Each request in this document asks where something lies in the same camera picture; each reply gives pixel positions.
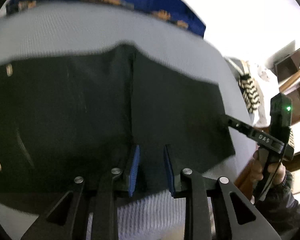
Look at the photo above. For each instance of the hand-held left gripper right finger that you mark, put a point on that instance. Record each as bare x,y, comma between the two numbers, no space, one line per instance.
168,170

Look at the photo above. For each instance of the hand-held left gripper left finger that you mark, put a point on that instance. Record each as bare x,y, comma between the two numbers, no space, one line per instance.
134,170

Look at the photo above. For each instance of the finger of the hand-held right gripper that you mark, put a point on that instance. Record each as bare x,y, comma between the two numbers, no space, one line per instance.
255,133

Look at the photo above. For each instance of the black pants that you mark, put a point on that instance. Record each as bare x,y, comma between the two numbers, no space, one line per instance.
77,110

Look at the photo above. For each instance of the person's right forearm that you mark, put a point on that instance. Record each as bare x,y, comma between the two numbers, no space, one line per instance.
285,205

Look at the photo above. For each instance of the person's right hand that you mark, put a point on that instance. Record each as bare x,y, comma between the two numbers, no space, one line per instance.
257,166

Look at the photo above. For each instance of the black cream striped knitted bag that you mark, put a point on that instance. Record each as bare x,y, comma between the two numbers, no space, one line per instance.
250,95

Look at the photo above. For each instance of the brown wooden furniture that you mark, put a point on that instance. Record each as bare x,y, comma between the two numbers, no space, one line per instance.
295,80

